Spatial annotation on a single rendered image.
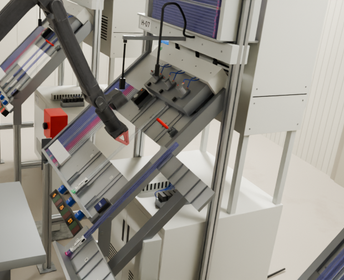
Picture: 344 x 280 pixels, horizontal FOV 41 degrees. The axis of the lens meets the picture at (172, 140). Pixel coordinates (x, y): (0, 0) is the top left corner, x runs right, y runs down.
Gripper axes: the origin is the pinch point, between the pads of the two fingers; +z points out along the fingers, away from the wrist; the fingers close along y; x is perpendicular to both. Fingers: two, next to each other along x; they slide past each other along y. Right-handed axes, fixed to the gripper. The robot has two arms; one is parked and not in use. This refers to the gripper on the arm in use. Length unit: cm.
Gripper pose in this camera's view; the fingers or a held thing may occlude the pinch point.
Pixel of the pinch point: (126, 142)
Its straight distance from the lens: 187.7
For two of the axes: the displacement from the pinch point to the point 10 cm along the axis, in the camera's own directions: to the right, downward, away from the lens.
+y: -5.0, -3.6, 7.8
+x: -7.5, 6.3, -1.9
